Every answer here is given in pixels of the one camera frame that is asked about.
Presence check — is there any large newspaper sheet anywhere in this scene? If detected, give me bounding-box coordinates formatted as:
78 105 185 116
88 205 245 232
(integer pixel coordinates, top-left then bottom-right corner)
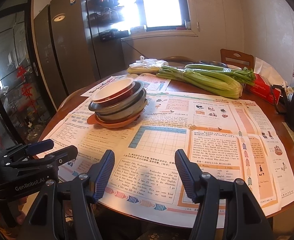
48 92 294 228

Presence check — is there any far metal bowl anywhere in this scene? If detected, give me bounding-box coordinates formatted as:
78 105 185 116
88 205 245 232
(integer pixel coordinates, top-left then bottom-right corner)
200 60 228 68

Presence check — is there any red tissue box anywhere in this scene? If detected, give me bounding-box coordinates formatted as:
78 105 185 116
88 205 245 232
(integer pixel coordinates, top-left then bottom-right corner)
246 57 287 105

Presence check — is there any curved wooden chair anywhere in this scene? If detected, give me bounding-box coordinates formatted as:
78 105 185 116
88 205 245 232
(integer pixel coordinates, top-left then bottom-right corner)
162 56 198 64

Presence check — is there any stainless steel bowl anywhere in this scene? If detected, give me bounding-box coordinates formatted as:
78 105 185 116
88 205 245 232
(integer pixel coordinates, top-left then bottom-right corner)
88 81 144 115

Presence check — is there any person's left hand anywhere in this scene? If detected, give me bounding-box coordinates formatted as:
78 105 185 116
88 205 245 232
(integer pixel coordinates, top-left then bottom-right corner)
0 197 28 239

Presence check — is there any wooden chair back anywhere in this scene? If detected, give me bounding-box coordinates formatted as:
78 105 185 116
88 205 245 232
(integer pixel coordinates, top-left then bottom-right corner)
220 49 255 70

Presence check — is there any rear celery bunch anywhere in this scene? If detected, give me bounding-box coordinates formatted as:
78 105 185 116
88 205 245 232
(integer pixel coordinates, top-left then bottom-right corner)
185 63 256 86

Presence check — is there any celery bunch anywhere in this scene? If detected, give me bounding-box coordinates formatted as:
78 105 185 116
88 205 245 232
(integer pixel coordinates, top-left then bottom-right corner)
156 66 243 99
185 63 256 86

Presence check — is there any front celery bunch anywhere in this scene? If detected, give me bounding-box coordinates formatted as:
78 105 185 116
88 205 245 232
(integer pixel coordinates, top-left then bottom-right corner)
156 66 243 99

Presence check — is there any dark refrigerator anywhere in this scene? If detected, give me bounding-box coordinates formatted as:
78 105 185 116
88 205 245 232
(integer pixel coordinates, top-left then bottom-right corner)
34 0 126 107

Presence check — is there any orange plastic plate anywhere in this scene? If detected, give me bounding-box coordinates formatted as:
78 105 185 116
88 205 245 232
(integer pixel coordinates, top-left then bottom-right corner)
87 111 143 129

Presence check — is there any plastic bag of corn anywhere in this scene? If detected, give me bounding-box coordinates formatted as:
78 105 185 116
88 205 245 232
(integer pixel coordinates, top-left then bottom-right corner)
127 56 168 75

